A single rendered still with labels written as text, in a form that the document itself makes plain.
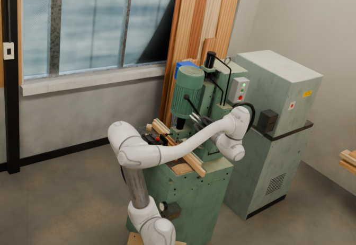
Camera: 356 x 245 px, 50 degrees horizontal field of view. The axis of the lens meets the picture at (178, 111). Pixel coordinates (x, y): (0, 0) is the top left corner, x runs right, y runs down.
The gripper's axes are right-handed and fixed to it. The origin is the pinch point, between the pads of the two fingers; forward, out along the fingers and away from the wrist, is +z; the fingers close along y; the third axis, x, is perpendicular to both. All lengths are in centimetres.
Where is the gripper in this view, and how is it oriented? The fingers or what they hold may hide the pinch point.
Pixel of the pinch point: (195, 117)
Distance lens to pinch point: 231.0
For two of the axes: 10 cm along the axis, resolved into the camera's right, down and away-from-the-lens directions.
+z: -5.5, -4.8, 6.8
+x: -4.2, -5.5, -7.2
